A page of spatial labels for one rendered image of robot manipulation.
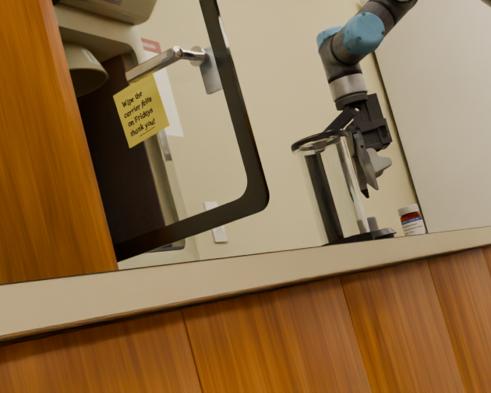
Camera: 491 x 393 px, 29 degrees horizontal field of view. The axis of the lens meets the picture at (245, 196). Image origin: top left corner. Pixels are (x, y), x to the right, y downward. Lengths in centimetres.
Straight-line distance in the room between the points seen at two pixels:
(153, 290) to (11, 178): 45
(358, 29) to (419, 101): 250
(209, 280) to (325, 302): 36
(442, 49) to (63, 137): 326
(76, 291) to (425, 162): 362
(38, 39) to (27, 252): 28
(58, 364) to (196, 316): 24
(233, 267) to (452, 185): 331
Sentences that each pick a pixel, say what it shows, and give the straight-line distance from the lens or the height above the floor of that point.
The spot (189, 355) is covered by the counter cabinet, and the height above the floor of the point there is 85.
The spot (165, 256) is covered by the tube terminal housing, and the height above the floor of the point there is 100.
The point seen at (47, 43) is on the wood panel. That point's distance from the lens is 128.
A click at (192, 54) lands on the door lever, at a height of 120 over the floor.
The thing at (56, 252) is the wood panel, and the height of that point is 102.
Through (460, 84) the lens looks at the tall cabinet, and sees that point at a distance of 434.
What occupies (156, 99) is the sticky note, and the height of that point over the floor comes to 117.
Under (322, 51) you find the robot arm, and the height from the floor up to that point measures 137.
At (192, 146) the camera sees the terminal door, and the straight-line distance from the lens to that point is 120.
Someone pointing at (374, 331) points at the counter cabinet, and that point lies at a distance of 146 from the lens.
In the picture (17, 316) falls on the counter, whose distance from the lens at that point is 75.
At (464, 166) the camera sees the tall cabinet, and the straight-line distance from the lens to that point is 431.
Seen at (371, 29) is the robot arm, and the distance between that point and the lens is 190.
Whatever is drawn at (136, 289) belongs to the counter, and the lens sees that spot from 88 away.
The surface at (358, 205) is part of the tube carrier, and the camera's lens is 175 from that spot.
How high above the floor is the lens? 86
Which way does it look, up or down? 8 degrees up
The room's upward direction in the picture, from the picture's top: 15 degrees counter-clockwise
